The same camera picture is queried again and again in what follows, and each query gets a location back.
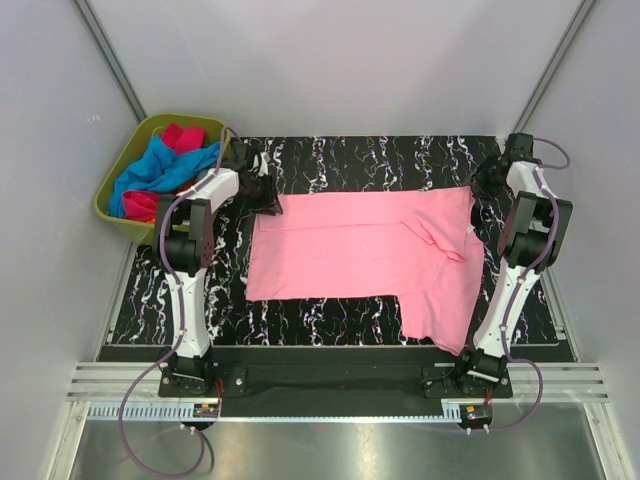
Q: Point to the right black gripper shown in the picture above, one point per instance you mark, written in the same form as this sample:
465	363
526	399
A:
485	192

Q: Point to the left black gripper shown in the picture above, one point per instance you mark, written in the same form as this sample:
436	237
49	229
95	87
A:
269	203

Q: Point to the light pink t-shirt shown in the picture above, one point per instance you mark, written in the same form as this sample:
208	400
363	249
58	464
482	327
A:
418	246

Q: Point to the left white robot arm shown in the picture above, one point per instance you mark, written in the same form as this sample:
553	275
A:
184	244

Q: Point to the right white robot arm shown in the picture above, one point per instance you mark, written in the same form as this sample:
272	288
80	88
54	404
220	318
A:
530	242

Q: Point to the blue t-shirt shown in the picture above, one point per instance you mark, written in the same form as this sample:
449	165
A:
160	170

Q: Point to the magenta t-shirt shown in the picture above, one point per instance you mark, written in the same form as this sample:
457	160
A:
183	140

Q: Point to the olive green plastic bin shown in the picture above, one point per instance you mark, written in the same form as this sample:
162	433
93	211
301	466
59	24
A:
141	232

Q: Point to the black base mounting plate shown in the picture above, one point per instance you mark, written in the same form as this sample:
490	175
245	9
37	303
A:
281	405

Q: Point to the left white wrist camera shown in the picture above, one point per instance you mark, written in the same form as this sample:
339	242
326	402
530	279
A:
260	166

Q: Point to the aluminium frame rail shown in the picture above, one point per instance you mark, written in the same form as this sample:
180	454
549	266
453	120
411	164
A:
558	382

